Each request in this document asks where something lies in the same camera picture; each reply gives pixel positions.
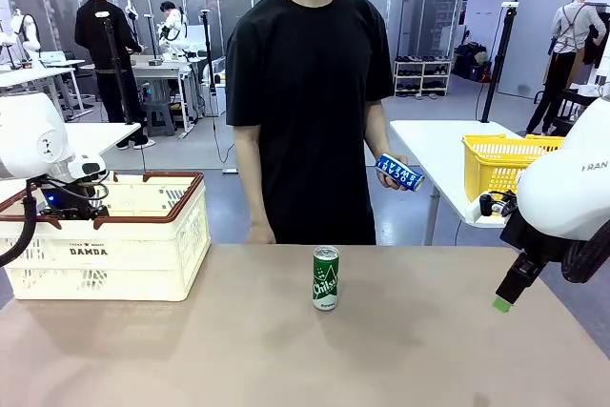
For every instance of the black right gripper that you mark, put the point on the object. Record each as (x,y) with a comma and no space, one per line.
(517,235)

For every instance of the white table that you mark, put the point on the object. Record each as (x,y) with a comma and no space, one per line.
(429,149)
(105,135)

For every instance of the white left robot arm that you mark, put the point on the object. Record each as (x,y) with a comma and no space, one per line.
(28,140)

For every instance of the person's right forearm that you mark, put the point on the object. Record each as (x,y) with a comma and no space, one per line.
(252,178)

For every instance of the grey step stool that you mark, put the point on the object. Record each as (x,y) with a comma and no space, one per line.
(159,118)

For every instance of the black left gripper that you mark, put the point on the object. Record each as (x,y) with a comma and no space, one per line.
(71,202)

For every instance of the white shoe rack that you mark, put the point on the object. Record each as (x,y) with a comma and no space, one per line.
(422,76)

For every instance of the blue Pocari Sweat can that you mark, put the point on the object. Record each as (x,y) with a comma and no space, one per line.
(405,177)

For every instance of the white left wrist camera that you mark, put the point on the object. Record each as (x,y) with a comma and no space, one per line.
(86,168)

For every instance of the person's left forearm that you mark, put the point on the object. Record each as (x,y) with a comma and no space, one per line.
(381,135)

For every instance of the person in black t-shirt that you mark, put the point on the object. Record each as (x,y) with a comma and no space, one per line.
(305,92)

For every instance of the grey background workbench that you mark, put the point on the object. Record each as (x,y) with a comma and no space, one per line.
(162,68)

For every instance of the person's right hand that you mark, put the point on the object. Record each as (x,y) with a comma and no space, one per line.
(261,235)

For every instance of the black hanging garments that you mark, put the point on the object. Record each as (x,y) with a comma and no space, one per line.
(598,45)

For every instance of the black camera tripod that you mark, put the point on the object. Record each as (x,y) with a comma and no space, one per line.
(209,54)
(117,73)
(497,68)

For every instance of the green white Chilsung can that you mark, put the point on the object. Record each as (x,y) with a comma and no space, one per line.
(326,283)

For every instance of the person's left hand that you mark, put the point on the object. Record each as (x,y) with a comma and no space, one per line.
(392,183)

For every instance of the white background desk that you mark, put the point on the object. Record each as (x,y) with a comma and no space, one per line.
(47,74)

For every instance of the pile of dark bags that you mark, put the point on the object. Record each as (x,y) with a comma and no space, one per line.
(469,61)

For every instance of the cream basket with brown rim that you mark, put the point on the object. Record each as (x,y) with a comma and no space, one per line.
(143,259)

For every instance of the mannequin with grey apron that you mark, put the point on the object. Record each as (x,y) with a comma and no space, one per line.
(567,30)

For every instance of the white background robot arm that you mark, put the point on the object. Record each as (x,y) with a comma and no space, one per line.
(29,35)

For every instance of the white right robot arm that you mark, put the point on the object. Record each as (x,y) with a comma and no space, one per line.
(562,197)

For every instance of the yellow plastic basket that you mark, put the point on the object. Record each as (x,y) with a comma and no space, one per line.
(495,168)

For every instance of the man with black cap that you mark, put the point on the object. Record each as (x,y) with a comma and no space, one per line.
(95,35)

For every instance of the black chair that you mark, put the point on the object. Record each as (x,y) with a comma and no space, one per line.
(572,97)

